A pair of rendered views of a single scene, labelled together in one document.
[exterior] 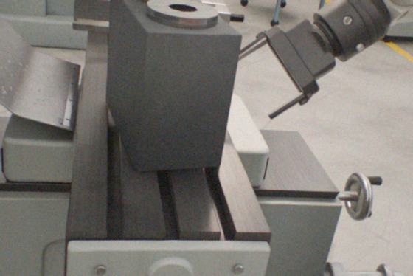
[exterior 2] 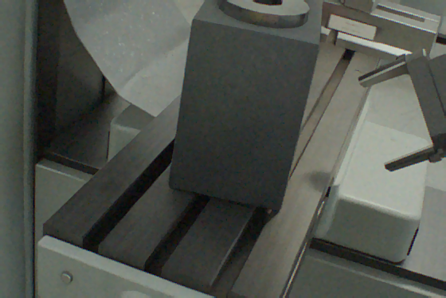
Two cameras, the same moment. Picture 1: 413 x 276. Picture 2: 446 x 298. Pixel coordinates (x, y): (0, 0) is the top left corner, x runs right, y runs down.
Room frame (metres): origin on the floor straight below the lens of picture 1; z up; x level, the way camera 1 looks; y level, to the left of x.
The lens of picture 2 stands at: (0.09, -0.23, 1.34)
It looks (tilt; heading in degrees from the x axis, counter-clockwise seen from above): 29 degrees down; 27
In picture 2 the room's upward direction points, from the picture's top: 10 degrees clockwise
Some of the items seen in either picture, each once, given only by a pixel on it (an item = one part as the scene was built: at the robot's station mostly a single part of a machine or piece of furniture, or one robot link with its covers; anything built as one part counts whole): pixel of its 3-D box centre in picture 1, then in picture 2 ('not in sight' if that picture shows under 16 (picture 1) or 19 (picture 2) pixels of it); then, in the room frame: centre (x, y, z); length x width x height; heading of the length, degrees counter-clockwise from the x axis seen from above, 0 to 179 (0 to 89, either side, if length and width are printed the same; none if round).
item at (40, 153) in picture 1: (139, 126); (278, 146); (1.00, 0.13, 0.81); 0.50 x 0.35 x 0.12; 103
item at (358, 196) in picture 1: (344, 195); not in sight; (1.11, -0.35, 0.65); 0.16 x 0.12 x 0.12; 103
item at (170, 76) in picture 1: (164, 69); (253, 72); (0.71, 0.07, 1.05); 0.22 x 0.12 x 0.20; 23
